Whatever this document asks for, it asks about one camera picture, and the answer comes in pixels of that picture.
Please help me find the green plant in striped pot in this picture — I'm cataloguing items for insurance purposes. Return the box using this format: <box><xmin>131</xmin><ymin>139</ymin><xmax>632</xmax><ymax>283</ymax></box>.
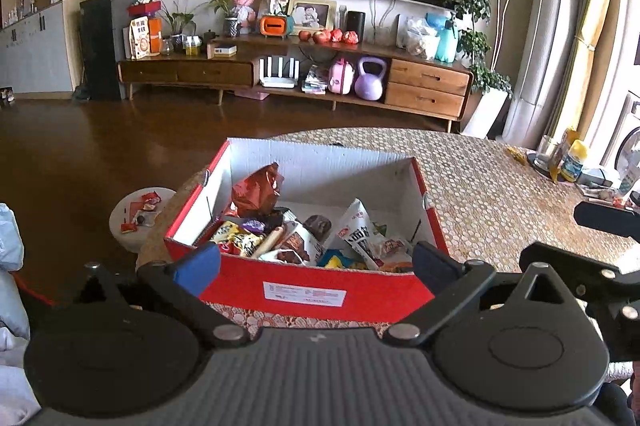
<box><xmin>202</xmin><ymin>0</ymin><xmax>241</xmax><ymax>38</ymax></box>

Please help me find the yellow curtain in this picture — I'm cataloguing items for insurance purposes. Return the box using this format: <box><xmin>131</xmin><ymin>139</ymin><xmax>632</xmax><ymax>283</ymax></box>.
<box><xmin>550</xmin><ymin>0</ymin><xmax>621</xmax><ymax>141</ymax></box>

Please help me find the small brown snack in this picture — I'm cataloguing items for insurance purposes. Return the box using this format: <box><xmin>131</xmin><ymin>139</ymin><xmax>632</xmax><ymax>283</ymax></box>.
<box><xmin>302</xmin><ymin>215</ymin><xmax>333</xmax><ymax>243</ymax></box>

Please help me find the photo frame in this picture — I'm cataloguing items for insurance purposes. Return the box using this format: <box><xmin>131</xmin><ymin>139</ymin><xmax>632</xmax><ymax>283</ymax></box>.
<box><xmin>287</xmin><ymin>0</ymin><xmax>337</xmax><ymax>31</ymax></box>

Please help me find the stack of magazines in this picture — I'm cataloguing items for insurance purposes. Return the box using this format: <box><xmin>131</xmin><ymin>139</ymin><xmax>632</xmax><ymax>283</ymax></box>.
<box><xmin>301</xmin><ymin>64</ymin><xmax>330</xmax><ymax>95</ymax></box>

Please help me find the sausage stick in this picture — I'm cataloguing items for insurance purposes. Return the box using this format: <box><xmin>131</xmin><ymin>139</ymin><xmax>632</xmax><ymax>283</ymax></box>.
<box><xmin>250</xmin><ymin>226</ymin><xmax>286</xmax><ymax>259</ymax></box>

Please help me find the drinking glass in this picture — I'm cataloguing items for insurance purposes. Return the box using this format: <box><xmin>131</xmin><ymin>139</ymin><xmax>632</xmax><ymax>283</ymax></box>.
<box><xmin>535</xmin><ymin>135</ymin><xmax>560</xmax><ymax>169</ymax></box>

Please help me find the white plastic bag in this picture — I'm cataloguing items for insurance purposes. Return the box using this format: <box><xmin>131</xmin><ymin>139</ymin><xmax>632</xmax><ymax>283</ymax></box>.
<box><xmin>405</xmin><ymin>16</ymin><xmax>441</xmax><ymax>59</ymax></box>

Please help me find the white router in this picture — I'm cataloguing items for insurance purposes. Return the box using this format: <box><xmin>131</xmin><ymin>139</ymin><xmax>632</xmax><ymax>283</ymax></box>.
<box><xmin>258</xmin><ymin>57</ymin><xmax>301</xmax><ymax>88</ymax></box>

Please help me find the white planter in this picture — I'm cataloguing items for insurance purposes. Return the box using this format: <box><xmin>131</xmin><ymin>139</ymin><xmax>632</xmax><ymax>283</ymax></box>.
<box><xmin>460</xmin><ymin>88</ymin><xmax>508</xmax><ymax>139</ymax></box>

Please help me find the brown red foil snack packet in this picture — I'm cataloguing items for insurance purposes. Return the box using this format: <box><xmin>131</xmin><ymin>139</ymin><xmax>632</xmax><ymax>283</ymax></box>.
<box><xmin>231</xmin><ymin>163</ymin><xmax>285</xmax><ymax>217</ymax></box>

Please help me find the small leafy potted plant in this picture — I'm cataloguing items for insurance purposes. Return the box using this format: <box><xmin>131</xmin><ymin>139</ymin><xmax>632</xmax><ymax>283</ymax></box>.
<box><xmin>165</xmin><ymin>0</ymin><xmax>198</xmax><ymax>51</ymax></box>

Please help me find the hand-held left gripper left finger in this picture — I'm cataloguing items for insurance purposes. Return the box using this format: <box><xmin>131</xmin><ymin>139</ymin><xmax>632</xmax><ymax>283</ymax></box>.
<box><xmin>72</xmin><ymin>242</ymin><xmax>250</xmax><ymax>348</ymax></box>

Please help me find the purple kettlebell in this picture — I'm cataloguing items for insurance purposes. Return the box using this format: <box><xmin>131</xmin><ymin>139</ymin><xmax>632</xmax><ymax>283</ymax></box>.
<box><xmin>355</xmin><ymin>56</ymin><xmax>388</xmax><ymax>101</ymax></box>

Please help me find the yellow-lid canister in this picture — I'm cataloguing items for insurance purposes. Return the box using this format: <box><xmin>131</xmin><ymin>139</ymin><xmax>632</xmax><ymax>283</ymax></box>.
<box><xmin>560</xmin><ymin>140</ymin><xmax>590</xmax><ymax>183</ymax></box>

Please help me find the black snack packet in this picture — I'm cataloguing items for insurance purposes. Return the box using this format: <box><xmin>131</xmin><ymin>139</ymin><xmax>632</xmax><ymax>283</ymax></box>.
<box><xmin>260</xmin><ymin>206</ymin><xmax>298</xmax><ymax>227</ymax></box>

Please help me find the white standing air conditioner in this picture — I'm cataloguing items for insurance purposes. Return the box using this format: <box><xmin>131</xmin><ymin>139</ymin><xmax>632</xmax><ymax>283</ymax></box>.
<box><xmin>502</xmin><ymin>0</ymin><xmax>586</xmax><ymax>147</ymax></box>

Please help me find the wooden TV cabinet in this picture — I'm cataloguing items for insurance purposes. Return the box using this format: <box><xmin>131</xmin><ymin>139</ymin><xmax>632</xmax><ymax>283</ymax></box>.
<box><xmin>117</xmin><ymin>33</ymin><xmax>475</xmax><ymax>133</ymax></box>

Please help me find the black cabinet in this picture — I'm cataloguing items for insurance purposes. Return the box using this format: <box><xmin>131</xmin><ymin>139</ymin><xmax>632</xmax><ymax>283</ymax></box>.
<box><xmin>80</xmin><ymin>0</ymin><xmax>141</xmax><ymax>101</ymax></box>

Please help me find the red gift box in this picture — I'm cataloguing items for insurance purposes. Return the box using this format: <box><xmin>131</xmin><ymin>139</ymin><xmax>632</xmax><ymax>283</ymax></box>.
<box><xmin>127</xmin><ymin>0</ymin><xmax>162</xmax><ymax>17</ymax></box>

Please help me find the round white stool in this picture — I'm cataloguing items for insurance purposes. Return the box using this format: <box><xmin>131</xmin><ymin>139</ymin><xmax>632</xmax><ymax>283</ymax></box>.
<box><xmin>109</xmin><ymin>187</ymin><xmax>177</xmax><ymax>253</ymax></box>

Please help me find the washing machine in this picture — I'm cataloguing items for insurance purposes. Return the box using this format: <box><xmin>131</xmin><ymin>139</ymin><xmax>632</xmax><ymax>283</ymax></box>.
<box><xmin>612</xmin><ymin>90</ymin><xmax>640</xmax><ymax>187</ymax></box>

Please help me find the small white red packet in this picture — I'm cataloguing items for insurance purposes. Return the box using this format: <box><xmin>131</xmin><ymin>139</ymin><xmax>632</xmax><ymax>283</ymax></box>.
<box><xmin>380</xmin><ymin>236</ymin><xmax>413</xmax><ymax>267</ymax></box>

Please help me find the red cardboard box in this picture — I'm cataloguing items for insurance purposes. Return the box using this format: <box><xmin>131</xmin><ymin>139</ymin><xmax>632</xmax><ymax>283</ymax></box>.
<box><xmin>164</xmin><ymin>137</ymin><xmax>451</xmax><ymax>324</ymax></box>

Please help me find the grey pouch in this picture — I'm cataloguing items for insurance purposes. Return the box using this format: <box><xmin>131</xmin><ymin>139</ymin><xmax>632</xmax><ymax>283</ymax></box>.
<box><xmin>577</xmin><ymin>166</ymin><xmax>613</xmax><ymax>187</ymax></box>

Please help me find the light wooden drawer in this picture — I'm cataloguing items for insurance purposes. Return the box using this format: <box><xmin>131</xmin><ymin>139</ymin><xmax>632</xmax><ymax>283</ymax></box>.
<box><xmin>385</xmin><ymin>82</ymin><xmax>466</xmax><ymax>117</ymax></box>
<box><xmin>389</xmin><ymin>58</ymin><xmax>471</xmax><ymax>96</ymax></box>

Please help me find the black round tray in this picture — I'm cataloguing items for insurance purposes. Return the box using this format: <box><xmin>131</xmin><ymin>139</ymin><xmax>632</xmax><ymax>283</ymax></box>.
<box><xmin>527</xmin><ymin>151</ymin><xmax>566</xmax><ymax>174</ymax></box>

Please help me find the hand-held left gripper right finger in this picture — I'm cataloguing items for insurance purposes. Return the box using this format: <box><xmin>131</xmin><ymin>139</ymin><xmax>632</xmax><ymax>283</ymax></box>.
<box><xmin>384</xmin><ymin>241</ymin><xmax>573</xmax><ymax>347</ymax></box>

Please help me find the beige snack bag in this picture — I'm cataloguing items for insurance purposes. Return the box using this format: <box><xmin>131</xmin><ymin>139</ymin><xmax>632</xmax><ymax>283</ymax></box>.
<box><xmin>129</xmin><ymin>18</ymin><xmax>151</xmax><ymax>59</ymax></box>

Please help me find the black speaker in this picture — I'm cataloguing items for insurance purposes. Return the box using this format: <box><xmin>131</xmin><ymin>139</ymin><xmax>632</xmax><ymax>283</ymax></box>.
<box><xmin>346</xmin><ymin>11</ymin><xmax>367</xmax><ymax>41</ymax></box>

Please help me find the blue snack packet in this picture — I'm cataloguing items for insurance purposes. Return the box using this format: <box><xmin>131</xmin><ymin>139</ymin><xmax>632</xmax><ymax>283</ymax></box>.
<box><xmin>317</xmin><ymin>251</ymin><xmax>368</xmax><ymax>270</ymax></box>

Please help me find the pink case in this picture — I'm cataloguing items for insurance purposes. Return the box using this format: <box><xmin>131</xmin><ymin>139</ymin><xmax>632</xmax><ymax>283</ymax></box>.
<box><xmin>328</xmin><ymin>58</ymin><xmax>355</xmax><ymax>95</ymax></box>

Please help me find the white cloth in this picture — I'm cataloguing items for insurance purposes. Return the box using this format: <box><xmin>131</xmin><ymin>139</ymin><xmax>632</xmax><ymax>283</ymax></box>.
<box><xmin>0</xmin><ymin>203</ymin><xmax>41</xmax><ymax>412</ymax></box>

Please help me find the orange carton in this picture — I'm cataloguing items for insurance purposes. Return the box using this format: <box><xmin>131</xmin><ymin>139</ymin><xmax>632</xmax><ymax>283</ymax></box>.
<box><xmin>148</xmin><ymin>16</ymin><xmax>163</xmax><ymax>55</ymax></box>

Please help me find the blue spray bottle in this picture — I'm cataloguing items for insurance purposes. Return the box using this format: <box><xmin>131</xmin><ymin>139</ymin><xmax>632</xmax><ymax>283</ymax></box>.
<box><xmin>435</xmin><ymin>18</ymin><xmax>459</xmax><ymax>64</ymax></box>

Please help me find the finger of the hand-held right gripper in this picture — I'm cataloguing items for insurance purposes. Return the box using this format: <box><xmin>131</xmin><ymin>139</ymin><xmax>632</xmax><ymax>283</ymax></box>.
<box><xmin>520</xmin><ymin>242</ymin><xmax>616</xmax><ymax>299</ymax></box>
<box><xmin>574</xmin><ymin>201</ymin><xmax>640</xmax><ymax>237</ymax></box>

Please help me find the white black-print snack packet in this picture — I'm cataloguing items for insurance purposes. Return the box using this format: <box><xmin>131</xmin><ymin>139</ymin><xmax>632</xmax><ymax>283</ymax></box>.
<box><xmin>336</xmin><ymin>198</ymin><xmax>386</xmax><ymax>270</ymax></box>

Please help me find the white red brown snack packet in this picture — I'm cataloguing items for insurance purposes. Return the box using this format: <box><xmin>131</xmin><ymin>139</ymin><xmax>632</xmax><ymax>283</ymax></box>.
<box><xmin>272</xmin><ymin>221</ymin><xmax>326</xmax><ymax>264</ymax></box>

